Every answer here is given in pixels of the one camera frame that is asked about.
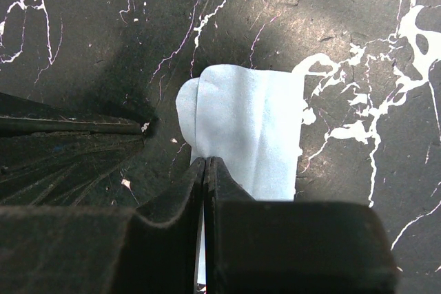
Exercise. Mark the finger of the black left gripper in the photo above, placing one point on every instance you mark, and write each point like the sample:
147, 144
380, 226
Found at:
21, 116
60, 168

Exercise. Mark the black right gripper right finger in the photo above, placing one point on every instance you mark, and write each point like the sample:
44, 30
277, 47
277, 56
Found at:
291, 247

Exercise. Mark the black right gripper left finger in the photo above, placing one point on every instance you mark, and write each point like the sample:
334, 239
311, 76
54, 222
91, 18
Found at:
149, 249

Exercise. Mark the light blue cleaning cloth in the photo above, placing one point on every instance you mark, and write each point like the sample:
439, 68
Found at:
249, 118

